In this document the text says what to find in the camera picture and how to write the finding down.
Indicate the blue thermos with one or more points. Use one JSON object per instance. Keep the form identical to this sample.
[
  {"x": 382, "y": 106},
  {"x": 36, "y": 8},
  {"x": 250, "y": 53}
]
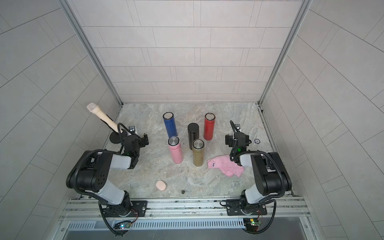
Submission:
[{"x": 170, "y": 124}]

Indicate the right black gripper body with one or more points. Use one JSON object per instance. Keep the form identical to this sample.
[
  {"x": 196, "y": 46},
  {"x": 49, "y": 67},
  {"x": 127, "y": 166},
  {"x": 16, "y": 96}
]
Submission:
[{"x": 232, "y": 142}]

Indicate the right circuit board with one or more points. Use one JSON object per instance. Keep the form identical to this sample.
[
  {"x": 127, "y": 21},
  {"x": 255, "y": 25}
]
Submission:
[{"x": 252, "y": 224}]

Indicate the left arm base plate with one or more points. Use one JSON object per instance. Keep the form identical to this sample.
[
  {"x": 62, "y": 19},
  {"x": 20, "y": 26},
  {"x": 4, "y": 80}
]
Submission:
[{"x": 138, "y": 208}]

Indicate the pink cloth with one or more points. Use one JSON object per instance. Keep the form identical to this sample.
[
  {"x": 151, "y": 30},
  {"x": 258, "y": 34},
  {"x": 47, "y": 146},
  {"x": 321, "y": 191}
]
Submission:
[{"x": 227, "y": 167}]

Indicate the left circuit board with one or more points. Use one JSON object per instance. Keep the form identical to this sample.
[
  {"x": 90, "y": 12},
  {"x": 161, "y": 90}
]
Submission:
[{"x": 123, "y": 225}]

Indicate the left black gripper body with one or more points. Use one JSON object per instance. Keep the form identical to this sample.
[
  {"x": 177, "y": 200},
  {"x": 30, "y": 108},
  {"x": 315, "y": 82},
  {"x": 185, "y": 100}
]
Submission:
[{"x": 141, "y": 144}]

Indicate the pink thermos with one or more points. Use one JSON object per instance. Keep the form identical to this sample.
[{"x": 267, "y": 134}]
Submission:
[{"x": 175, "y": 149}]

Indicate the aluminium mounting rail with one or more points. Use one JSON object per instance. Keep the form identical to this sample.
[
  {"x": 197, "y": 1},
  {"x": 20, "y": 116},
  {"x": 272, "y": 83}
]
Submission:
[{"x": 188, "y": 208}]

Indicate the gold thermos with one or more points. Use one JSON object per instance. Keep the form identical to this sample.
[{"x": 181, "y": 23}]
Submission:
[{"x": 198, "y": 147}]

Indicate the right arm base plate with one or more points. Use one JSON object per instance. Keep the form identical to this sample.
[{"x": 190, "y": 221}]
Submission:
[{"x": 236, "y": 207}]

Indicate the circuit board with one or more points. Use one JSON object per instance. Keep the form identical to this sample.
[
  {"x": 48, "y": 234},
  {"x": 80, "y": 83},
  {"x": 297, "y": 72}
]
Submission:
[
  {"x": 123, "y": 225},
  {"x": 252, "y": 224}
]

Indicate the beige microphone on black stand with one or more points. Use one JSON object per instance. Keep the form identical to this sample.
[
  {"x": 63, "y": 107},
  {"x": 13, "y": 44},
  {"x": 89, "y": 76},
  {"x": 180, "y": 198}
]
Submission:
[{"x": 117, "y": 135}]

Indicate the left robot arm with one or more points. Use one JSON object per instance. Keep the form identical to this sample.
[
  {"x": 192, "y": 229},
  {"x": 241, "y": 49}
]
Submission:
[{"x": 90, "y": 177}]

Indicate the red thermos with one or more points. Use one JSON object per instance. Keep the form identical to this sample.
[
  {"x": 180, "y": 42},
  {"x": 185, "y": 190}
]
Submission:
[{"x": 209, "y": 126}]

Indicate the black thermos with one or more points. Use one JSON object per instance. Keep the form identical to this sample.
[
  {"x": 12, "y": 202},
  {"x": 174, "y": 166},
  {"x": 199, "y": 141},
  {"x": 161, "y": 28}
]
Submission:
[{"x": 193, "y": 133}]

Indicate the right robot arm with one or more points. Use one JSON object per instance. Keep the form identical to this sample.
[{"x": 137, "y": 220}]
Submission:
[{"x": 271, "y": 179}]

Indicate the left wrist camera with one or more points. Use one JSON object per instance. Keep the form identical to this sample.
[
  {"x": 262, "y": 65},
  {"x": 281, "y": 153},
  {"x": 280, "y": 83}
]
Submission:
[{"x": 132, "y": 130}]

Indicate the pink oval soap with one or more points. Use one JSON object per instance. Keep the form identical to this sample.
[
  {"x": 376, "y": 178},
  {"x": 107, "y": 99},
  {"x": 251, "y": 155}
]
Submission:
[{"x": 160, "y": 185}]

